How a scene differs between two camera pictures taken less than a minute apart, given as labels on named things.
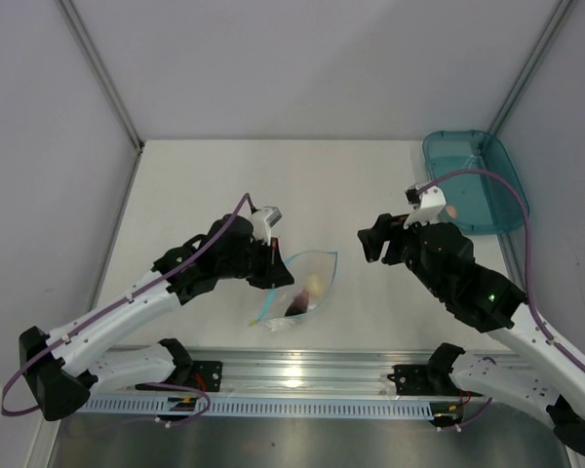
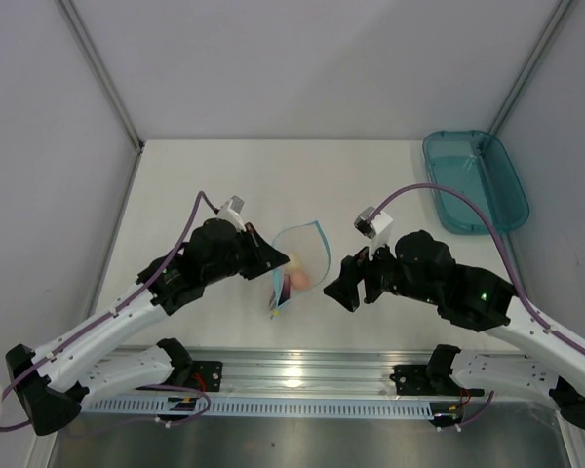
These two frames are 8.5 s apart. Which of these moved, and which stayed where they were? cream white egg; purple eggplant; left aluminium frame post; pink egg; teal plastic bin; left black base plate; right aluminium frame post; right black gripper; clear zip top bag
Moved: clear zip top bag; cream white egg; pink egg; purple eggplant; right black gripper
Stayed: left aluminium frame post; teal plastic bin; right aluminium frame post; left black base plate
